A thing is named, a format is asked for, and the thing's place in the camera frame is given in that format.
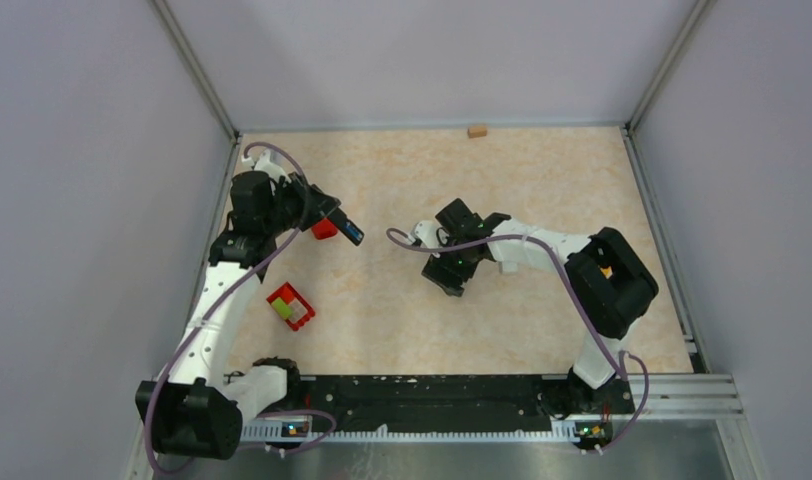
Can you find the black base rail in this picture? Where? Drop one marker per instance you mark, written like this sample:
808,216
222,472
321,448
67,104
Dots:
455,403

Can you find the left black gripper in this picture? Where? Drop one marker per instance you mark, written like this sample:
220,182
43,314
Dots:
324,203

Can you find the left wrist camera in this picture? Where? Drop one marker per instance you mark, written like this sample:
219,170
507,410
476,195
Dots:
264,167

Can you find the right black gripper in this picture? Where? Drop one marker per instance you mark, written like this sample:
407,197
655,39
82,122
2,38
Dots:
437,269

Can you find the red toy basket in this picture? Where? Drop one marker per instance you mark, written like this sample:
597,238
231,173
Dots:
303,312

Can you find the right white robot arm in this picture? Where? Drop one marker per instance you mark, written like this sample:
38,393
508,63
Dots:
607,281

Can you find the small wooden block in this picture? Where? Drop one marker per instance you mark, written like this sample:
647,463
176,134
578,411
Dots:
477,131

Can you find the blue battery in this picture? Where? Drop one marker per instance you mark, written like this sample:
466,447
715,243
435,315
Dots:
355,234

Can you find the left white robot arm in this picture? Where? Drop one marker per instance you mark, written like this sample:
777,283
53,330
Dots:
191,409

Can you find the green block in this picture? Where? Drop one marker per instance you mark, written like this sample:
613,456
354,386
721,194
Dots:
283,309

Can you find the red yellow toy block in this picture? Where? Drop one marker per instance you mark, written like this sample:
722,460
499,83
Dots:
324,229

